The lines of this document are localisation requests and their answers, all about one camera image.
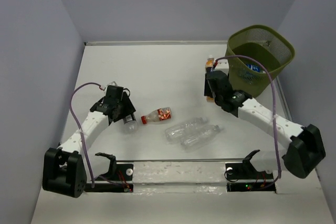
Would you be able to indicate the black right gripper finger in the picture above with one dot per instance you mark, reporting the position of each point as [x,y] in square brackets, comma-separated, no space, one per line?
[208,90]
[217,72]

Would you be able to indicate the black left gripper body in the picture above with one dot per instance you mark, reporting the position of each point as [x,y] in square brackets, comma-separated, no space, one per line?
[117,104]

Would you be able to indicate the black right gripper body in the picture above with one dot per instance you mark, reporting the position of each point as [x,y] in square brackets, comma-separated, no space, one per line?
[217,99]

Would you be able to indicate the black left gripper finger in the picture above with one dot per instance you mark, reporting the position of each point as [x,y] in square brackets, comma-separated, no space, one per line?
[128,107]
[112,116]

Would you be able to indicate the orange juice bottle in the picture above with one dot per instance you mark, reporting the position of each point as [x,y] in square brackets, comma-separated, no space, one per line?
[208,66]

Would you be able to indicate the small black cap bottle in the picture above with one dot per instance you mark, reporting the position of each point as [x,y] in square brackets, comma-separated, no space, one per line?
[130,124]

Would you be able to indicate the red cap red label bottle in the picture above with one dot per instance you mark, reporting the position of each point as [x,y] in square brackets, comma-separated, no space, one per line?
[158,115]

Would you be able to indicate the blue label bottle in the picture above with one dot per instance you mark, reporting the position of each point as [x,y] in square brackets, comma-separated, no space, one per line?
[255,68]

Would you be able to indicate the clear bottle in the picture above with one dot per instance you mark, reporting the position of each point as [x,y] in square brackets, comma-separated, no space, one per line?
[200,137]
[179,131]

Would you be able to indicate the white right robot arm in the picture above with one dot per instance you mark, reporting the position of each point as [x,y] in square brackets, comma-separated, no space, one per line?
[298,149]

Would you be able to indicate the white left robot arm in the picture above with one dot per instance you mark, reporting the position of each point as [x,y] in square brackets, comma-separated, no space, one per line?
[69,169]

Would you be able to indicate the green mesh waste bin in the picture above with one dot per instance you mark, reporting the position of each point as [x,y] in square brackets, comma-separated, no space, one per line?
[258,45]

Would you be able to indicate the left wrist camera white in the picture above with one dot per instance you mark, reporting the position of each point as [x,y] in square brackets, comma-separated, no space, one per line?
[113,83]

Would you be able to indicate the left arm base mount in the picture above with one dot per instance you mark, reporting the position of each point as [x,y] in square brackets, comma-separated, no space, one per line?
[117,179]

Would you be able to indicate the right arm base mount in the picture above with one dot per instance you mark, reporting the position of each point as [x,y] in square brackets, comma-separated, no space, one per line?
[243,177]

